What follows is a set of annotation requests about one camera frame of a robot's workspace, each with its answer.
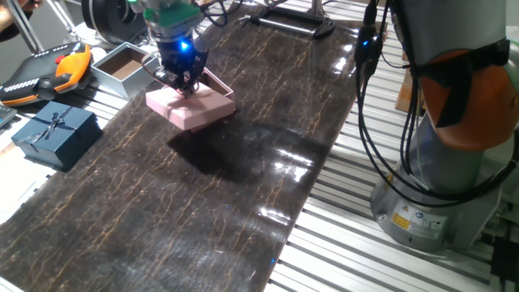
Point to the black filament spool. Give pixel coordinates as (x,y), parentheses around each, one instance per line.
(113,18)

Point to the person forearm dark sleeve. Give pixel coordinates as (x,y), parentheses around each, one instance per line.
(10,28)

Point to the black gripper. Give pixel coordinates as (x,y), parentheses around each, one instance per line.
(180,58)

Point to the pink box lid with ribbon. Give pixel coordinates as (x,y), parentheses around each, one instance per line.
(190,109)

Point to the black keyboard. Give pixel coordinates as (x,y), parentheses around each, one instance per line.
(6,115)

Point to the black stand with silver pole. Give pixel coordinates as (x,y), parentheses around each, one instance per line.
(320,28)

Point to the upright aluminium post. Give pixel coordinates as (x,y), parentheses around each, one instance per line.
(24,24)

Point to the orange black teach pendant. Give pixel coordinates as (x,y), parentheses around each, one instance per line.
(40,81)

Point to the person hand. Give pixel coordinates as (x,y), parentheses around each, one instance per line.
(31,3)

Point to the black box device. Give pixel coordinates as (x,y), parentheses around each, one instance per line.
(504,259)

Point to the blue gift box with bow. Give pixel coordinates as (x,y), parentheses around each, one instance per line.
(61,138)

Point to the dark marble pattern mat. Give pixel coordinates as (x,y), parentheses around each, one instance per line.
(162,227)

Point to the wooden block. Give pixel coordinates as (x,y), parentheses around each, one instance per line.
(405,93)

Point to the grey open box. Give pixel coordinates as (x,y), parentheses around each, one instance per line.
(125,69)

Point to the pink open box base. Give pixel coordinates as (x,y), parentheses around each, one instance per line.
(221,83)

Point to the white round cap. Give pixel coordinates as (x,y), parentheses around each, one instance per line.
(98,54)

